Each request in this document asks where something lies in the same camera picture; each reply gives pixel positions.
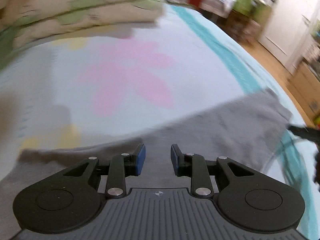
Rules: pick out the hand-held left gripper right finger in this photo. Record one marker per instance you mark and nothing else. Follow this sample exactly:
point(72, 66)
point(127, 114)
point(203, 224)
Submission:
point(175, 158)

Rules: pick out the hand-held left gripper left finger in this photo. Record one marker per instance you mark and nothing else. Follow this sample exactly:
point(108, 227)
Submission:
point(140, 160)

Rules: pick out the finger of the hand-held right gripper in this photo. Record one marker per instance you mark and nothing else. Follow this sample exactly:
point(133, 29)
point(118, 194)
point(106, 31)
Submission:
point(300, 130)

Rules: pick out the grey pants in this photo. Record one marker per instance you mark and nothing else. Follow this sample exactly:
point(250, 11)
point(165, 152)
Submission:
point(225, 130)

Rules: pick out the wooden cabinet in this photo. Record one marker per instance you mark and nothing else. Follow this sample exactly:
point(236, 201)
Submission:
point(303, 87)

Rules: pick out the pastel printed bed sheet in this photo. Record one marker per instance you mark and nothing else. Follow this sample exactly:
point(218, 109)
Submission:
point(125, 80)

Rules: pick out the white door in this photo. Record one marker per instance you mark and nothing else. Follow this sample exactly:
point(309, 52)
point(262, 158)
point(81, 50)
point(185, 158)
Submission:
point(287, 17)

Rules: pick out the green cloth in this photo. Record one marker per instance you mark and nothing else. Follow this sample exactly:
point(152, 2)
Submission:
point(243, 2)

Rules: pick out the cream and green printed pillow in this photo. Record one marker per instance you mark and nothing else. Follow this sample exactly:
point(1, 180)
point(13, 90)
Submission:
point(82, 12)

